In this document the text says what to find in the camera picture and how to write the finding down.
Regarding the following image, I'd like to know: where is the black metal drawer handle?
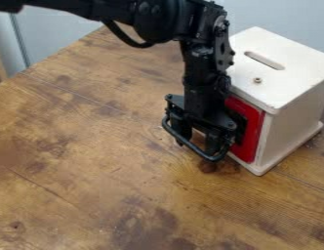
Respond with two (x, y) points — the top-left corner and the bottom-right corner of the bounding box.
(162, 108), (238, 162)

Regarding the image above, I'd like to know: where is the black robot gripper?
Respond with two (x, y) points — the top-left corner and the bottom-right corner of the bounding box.
(166, 3), (235, 156)

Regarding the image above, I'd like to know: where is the white wooden cabinet box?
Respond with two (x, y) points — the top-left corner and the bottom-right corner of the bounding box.
(228, 26), (324, 176)

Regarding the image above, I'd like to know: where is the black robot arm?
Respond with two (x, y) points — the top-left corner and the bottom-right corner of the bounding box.
(0, 0), (238, 161)

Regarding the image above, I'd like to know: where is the red wooden drawer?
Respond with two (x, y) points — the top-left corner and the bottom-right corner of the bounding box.
(224, 96), (265, 163)

